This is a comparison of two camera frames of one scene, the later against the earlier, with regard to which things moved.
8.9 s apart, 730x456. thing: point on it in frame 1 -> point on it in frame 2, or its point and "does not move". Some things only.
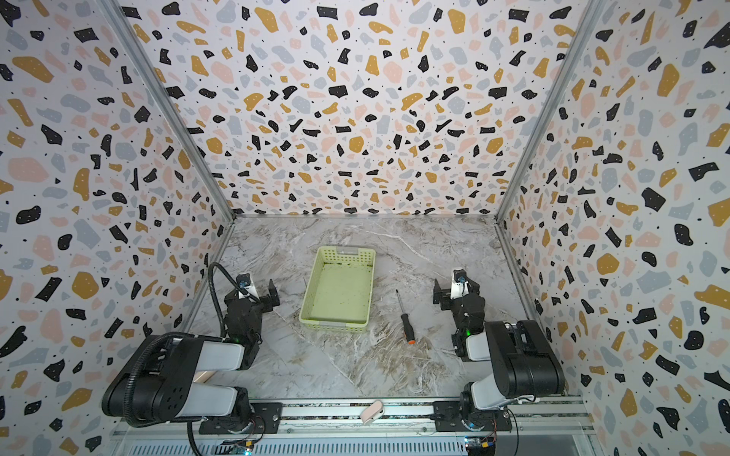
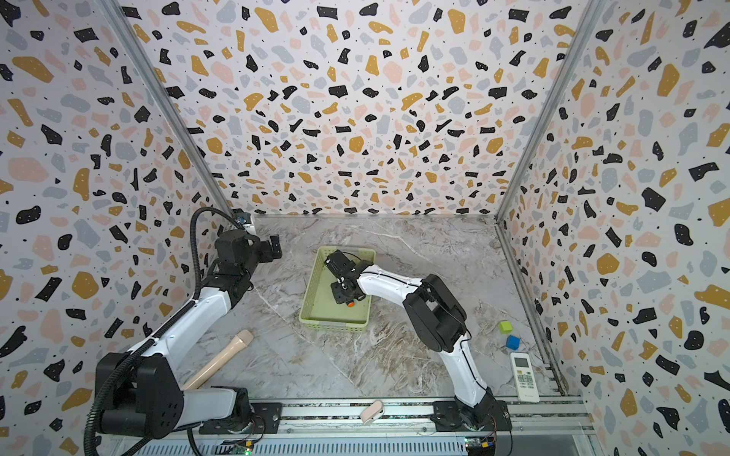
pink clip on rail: [373, 413] does not move
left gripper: [272, 295] -> [266, 254]
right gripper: [437, 294] -> [337, 298]
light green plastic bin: [338, 290] does not move
